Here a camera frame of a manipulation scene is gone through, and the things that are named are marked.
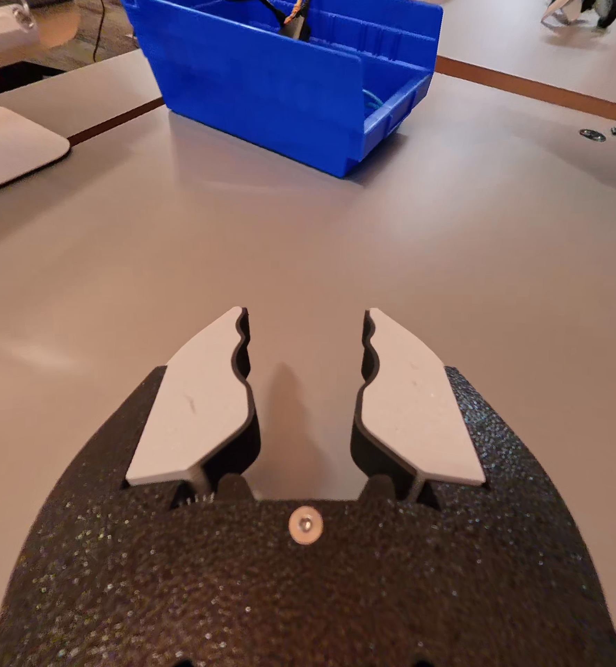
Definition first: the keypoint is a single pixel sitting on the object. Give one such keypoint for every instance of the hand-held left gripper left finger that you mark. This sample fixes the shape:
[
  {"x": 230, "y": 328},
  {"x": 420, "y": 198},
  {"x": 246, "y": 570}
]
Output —
[{"x": 188, "y": 417}]

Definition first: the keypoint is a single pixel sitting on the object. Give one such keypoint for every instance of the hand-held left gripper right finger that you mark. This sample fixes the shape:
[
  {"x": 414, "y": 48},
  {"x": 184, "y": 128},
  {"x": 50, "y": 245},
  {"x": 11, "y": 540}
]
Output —
[{"x": 417, "y": 417}]

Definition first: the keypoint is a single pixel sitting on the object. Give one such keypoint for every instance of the blue plastic bin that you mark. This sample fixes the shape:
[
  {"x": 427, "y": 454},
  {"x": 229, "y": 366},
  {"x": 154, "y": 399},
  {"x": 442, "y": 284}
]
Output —
[{"x": 261, "y": 88}]

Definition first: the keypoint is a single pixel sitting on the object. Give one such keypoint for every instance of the white monitor stand base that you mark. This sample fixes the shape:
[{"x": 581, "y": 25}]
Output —
[{"x": 11, "y": 146}]

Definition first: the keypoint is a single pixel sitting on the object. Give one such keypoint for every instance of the metal washer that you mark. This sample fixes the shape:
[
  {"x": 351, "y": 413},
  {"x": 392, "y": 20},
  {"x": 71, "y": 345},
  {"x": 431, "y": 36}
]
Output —
[{"x": 592, "y": 135}]

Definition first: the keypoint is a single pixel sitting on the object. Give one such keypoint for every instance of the black and white object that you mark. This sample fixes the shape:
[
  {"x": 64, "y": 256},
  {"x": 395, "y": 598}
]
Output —
[{"x": 600, "y": 13}]

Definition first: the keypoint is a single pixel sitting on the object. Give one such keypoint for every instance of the black network switch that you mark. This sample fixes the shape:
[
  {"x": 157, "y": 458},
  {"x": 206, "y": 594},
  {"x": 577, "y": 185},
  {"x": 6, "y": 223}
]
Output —
[{"x": 293, "y": 30}]

